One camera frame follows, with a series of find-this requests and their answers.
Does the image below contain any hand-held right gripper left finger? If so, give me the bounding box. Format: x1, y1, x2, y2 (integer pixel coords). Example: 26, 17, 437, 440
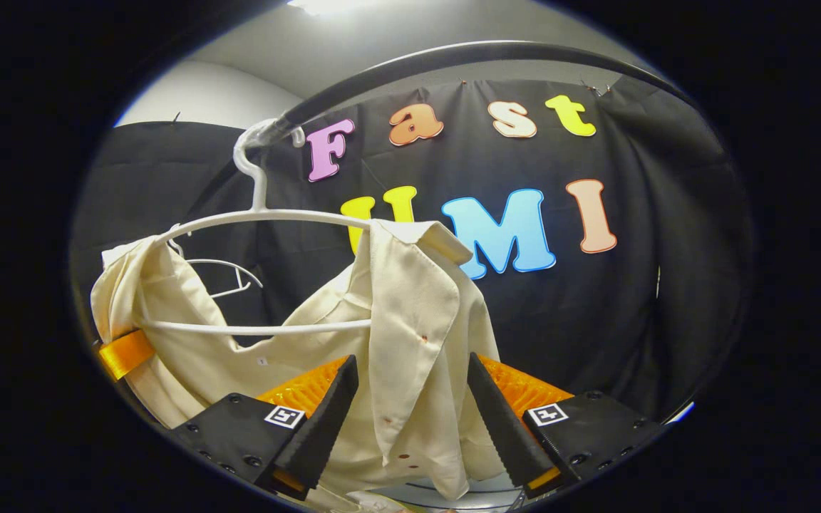
168, 355, 359, 499

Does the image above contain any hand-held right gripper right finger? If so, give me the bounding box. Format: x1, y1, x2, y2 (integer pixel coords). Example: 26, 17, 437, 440
468, 353, 668, 499

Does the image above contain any cream button shirt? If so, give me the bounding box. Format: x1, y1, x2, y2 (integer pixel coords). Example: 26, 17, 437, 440
90, 219, 504, 510

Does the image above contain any small white plastic hanger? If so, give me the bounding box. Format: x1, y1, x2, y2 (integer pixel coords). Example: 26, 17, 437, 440
168, 242, 265, 300

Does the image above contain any large white plastic hanger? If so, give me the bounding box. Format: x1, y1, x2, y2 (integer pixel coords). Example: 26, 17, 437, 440
136, 118, 376, 337

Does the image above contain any black backdrop cloth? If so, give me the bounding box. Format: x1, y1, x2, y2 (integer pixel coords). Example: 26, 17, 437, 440
72, 75, 753, 428

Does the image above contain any black clothes rail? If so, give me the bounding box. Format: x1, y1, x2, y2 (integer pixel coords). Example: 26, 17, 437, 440
268, 41, 696, 147

